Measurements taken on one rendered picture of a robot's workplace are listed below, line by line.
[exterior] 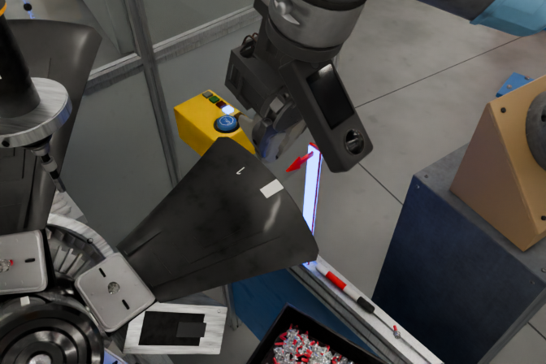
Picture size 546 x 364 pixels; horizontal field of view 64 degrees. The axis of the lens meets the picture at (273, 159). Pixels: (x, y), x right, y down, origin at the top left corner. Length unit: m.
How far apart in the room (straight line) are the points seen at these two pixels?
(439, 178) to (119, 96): 0.87
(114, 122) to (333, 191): 1.22
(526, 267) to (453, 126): 1.92
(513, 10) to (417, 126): 2.34
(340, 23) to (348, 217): 1.80
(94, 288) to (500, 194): 0.66
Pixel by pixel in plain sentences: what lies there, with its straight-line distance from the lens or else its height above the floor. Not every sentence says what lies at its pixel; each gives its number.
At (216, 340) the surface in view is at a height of 0.98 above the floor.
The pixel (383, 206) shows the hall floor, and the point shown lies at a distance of 2.19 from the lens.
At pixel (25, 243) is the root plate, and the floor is 1.27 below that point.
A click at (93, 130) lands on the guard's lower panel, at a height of 0.84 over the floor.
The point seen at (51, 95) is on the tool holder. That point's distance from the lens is 0.37.
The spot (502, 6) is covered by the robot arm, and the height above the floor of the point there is 1.53.
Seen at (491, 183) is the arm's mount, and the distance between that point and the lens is 0.86.
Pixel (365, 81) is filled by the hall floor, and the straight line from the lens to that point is 2.95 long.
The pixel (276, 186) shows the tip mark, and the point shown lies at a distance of 0.63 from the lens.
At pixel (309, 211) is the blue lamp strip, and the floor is 1.03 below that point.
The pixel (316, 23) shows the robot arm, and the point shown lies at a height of 1.49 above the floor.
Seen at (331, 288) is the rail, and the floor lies 0.86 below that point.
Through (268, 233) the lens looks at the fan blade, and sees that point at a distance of 0.59.
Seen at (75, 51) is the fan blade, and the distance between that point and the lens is 0.53.
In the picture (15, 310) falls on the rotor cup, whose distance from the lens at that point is 0.50.
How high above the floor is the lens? 1.66
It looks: 45 degrees down
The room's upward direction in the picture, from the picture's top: straight up
